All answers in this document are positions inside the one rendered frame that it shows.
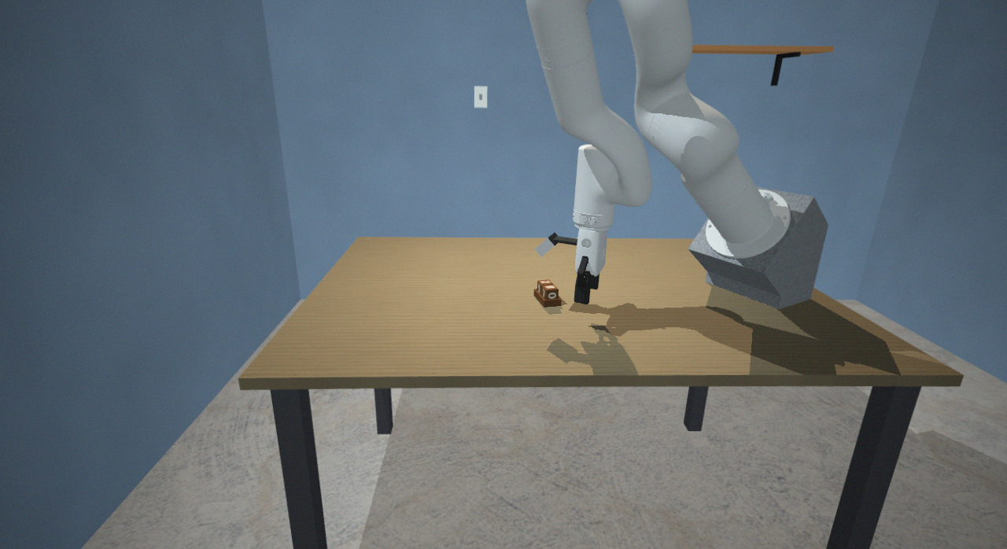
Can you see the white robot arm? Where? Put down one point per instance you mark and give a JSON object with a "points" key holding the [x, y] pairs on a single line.
{"points": [[696, 138]]}

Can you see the brown wooden tray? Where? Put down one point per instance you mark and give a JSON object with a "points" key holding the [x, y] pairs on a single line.
{"points": [[547, 303]]}

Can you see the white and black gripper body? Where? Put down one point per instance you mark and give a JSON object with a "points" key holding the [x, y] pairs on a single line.
{"points": [[592, 242]]}

